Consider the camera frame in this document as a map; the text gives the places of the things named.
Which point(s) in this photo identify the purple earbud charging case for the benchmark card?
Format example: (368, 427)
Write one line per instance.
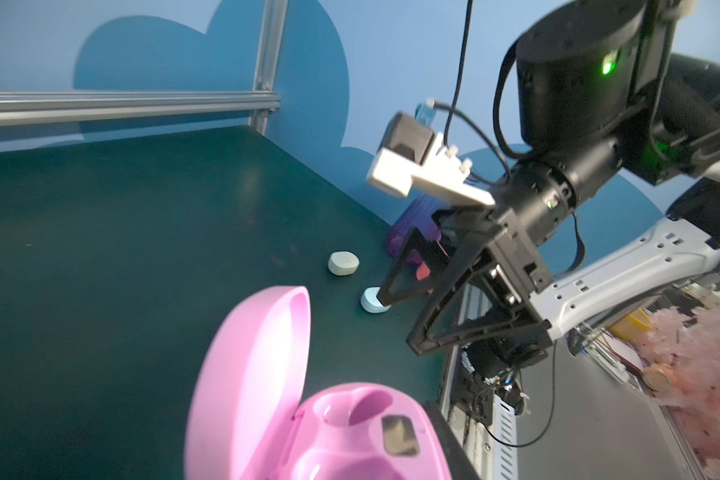
(249, 418)

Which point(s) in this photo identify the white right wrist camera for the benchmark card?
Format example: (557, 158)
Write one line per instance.
(412, 156)

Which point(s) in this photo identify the pink toy watering can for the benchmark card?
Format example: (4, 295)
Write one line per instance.
(434, 259)

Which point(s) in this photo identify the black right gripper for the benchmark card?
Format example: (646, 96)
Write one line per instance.
(490, 251)

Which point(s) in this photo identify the light blue earbud charging case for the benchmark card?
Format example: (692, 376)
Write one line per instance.
(370, 302)

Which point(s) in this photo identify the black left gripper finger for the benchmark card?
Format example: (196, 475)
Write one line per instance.
(459, 465)

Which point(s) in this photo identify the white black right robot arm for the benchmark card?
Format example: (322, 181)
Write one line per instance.
(614, 197)

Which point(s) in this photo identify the aluminium right corner post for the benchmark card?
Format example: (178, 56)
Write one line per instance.
(269, 45)

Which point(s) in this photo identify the aluminium back frame rail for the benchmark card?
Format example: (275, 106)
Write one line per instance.
(33, 108)

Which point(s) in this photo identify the white earbud charging case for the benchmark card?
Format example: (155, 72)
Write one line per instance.
(343, 263)

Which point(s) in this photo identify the pink artificial blossom tree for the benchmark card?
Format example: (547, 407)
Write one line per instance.
(683, 352)

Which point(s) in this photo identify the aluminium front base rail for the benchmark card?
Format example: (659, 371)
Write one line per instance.
(484, 426)

